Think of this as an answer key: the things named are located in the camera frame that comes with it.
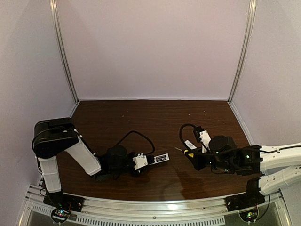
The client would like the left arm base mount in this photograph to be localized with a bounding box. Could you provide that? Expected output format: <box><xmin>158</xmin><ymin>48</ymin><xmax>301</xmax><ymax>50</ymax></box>
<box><xmin>40</xmin><ymin>181</ymin><xmax>85</xmax><ymax>225</ymax></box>

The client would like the black cable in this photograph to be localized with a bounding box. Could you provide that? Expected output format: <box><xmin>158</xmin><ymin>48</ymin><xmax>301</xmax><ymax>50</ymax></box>
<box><xmin>116</xmin><ymin>130</ymin><xmax>156</xmax><ymax>156</ymax></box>
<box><xmin>179</xmin><ymin>123</ymin><xmax>212</xmax><ymax>156</ymax></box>

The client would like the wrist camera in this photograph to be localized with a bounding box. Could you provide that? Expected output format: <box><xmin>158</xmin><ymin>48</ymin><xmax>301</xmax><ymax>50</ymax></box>
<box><xmin>193</xmin><ymin>126</ymin><xmax>211</xmax><ymax>153</ymax></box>
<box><xmin>132</xmin><ymin>154</ymin><xmax>148</xmax><ymax>170</ymax></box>

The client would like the left black cable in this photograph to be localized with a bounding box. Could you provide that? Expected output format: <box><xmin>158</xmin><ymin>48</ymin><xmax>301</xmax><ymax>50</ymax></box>
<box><xmin>116</xmin><ymin>130</ymin><xmax>156</xmax><ymax>156</ymax></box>

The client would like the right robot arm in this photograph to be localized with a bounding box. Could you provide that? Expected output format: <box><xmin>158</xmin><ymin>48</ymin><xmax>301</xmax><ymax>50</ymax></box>
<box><xmin>185</xmin><ymin>136</ymin><xmax>301</xmax><ymax>195</ymax></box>

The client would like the left aluminium frame post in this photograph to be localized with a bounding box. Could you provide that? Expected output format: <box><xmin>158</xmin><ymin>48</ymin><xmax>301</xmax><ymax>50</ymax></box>
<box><xmin>49</xmin><ymin>0</ymin><xmax>79</xmax><ymax>104</ymax></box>

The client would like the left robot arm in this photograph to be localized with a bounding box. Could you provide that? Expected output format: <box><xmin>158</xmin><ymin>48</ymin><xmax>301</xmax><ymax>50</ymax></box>
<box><xmin>32</xmin><ymin>117</ymin><xmax>155</xmax><ymax>205</ymax></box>

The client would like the right black cable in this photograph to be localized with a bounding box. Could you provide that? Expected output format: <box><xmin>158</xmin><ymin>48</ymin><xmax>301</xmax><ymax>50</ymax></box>
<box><xmin>179</xmin><ymin>123</ymin><xmax>212</xmax><ymax>156</ymax></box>

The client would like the front aluminium rail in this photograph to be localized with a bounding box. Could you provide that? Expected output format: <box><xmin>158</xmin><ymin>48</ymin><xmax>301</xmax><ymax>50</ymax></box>
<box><xmin>17</xmin><ymin>192</ymin><xmax>291</xmax><ymax>226</ymax></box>

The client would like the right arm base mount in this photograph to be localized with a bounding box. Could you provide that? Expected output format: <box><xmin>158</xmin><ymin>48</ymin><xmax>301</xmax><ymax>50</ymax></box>
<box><xmin>225</xmin><ymin>177</ymin><xmax>267</xmax><ymax>224</ymax></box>

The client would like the aluminium frame post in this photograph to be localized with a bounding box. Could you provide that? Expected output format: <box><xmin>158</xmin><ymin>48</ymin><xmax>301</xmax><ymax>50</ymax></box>
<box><xmin>49</xmin><ymin>0</ymin><xmax>79</xmax><ymax>104</ymax></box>
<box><xmin>228</xmin><ymin>0</ymin><xmax>257</xmax><ymax>104</ymax></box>

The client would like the white battery cover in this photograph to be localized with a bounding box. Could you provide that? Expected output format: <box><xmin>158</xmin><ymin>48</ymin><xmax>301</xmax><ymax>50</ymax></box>
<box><xmin>184</xmin><ymin>140</ymin><xmax>197</xmax><ymax>150</ymax></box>

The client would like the yellow handled screwdriver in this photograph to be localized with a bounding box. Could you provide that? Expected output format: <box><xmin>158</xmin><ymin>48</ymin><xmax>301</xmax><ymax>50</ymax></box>
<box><xmin>175</xmin><ymin>147</ymin><xmax>194</xmax><ymax>159</ymax></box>

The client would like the white remote control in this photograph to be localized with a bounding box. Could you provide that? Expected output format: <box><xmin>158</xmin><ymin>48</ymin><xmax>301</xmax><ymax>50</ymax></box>
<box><xmin>154</xmin><ymin>153</ymin><xmax>170</xmax><ymax>164</ymax></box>

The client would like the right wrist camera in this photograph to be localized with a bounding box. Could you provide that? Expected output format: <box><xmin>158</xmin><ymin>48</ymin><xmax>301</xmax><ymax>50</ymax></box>
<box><xmin>193</xmin><ymin>126</ymin><xmax>211</xmax><ymax>153</ymax></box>

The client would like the right aluminium frame post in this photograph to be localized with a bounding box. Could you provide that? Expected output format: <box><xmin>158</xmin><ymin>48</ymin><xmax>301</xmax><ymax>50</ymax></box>
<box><xmin>228</xmin><ymin>0</ymin><xmax>257</xmax><ymax>104</ymax></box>

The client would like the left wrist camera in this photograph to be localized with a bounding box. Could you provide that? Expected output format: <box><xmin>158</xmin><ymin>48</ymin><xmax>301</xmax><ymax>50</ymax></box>
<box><xmin>132</xmin><ymin>154</ymin><xmax>148</xmax><ymax>170</ymax></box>

